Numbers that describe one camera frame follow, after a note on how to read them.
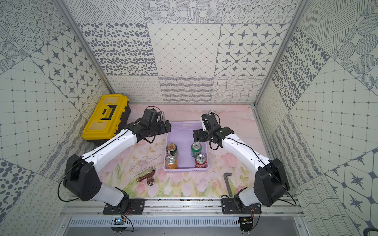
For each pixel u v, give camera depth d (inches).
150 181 31.5
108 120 34.7
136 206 29.2
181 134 40.0
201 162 31.3
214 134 24.1
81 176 16.5
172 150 33.0
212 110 38.4
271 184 16.4
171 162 30.7
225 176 33.0
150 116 25.2
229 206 28.8
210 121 25.1
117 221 28.1
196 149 33.0
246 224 28.3
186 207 29.9
